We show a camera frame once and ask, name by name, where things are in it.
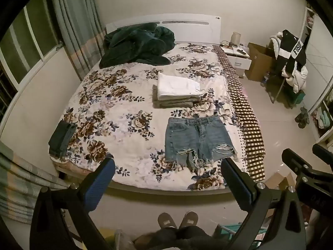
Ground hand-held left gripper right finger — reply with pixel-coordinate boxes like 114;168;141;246
220;157;309;250

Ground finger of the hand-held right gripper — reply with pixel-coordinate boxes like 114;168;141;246
312;143;333;162
281;148;333;186

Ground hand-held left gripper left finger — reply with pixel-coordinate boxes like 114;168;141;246
29;157;116;250

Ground blue denim shorts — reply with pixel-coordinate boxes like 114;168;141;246
165;116;237;174

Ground folded dark green pants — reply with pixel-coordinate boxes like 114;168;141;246
48;121;78;158

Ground folded beige pants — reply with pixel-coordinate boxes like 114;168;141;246
153;85;201;109

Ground flat cardboard piece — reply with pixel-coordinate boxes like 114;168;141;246
265;171;295;191

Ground pair of dark shoes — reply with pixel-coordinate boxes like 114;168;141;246
297;106;311;129

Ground teal metal rack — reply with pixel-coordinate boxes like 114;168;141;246
214;222;248;240

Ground brown checkered blanket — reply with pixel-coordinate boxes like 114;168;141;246
213;44;266;183

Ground teal plastic bin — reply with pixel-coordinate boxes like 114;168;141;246
293;90;305;105

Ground grey slipper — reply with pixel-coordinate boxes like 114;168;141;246
178;211;199;229
158;212;178;231

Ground floral bed sheet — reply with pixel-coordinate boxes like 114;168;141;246
51;42;251;191

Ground metal chair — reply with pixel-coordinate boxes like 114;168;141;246
270;65;308;108

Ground person's dark trouser legs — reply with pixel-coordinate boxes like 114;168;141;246
134;225;236;250

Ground green striped curtain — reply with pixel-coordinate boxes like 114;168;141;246
0;140;71;225
49;0;108;82

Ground white puffy jacket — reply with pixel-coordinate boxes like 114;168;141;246
282;65;309;93

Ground white wardrobe shelf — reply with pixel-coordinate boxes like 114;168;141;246
301;5;333;147

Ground brown cardboard box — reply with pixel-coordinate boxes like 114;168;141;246
244;42;277;82

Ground black and white jacket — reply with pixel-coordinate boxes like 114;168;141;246
275;29;309;78

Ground white nightstand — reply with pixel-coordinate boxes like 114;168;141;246
221;41;252;79

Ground dark green blanket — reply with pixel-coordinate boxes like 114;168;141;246
98;22;175;69

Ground white framed window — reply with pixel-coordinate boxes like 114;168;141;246
0;0;63;92

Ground bed with white headboard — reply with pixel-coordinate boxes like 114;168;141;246
53;13;266;196

